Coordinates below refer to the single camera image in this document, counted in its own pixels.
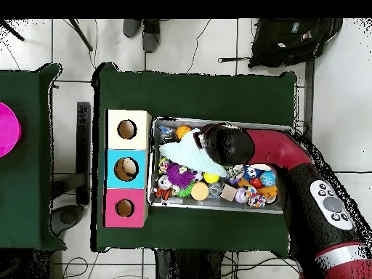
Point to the mint waffle cloth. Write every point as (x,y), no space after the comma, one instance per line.
(186,154)

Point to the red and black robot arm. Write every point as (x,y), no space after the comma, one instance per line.
(276,145)

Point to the silver mesh bin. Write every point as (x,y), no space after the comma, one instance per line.
(180,205)

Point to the wooden box with three holes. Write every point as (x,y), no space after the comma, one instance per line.
(113,174)

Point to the orange toy basketball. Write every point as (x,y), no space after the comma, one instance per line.
(183,132)

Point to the purple spiky monster toy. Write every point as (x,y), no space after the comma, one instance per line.
(180,175)

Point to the clear bottle with blue label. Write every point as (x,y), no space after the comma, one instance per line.
(166,130)

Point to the round orange sponge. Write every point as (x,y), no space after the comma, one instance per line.
(199,191)

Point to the striped tiger plush toy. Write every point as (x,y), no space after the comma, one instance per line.
(163,191)

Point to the wooden cube block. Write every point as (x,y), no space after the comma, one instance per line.
(228,192)

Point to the dark green tablecloth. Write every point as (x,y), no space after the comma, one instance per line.
(203,93)
(29,189)

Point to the white toy baseball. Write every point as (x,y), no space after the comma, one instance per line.
(241,195)

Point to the polka dot fabric toy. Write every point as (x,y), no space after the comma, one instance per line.
(255,199)

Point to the blue green globe ball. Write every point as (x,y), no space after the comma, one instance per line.
(268,178)

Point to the black panel on stand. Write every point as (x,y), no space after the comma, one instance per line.
(83,145)

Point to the black backpack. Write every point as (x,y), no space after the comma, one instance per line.
(284,43)

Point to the black tripod leg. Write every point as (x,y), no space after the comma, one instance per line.
(13,32)
(81,35)

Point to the pink plastic bowl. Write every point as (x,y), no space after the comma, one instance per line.
(8,130)

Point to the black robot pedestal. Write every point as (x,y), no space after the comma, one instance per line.
(189,267)

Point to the grey metal rail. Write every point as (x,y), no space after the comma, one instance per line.
(308,87)

